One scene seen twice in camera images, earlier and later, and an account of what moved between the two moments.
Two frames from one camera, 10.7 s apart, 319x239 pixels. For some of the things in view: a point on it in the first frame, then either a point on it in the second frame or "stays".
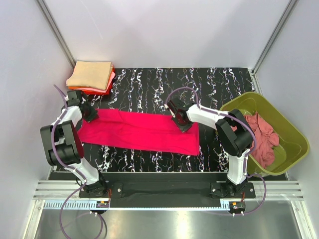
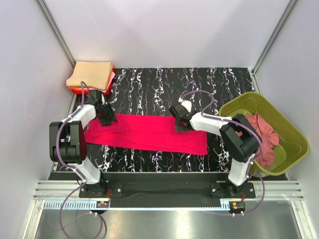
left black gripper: [90, 115] -> [107, 117]
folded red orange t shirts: [104, 91] stays
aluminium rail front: [62, 189] stays
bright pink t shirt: [148, 131] stays
